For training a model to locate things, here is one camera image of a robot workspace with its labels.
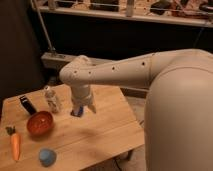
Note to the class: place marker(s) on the white plastic bottle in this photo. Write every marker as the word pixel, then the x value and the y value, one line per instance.
pixel 52 99

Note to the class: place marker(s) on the orange bowl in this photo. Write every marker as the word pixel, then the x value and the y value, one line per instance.
pixel 40 123

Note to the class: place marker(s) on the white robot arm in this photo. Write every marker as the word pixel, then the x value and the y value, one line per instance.
pixel 178 118

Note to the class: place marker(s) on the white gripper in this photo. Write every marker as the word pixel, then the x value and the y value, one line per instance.
pixel 82 95

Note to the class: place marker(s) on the blue eraser block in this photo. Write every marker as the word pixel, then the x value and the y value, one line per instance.
pixel 77 112

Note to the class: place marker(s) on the black rectangular device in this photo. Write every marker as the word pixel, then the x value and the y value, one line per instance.
pixel 25 102

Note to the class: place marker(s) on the blue ceramic cup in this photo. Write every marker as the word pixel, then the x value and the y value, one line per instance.
pixel 47 157

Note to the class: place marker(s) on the wooden table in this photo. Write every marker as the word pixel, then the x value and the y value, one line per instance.
pixel 77 142

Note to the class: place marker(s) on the orange toy carrot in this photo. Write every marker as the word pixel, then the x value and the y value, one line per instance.
pixel 15 140

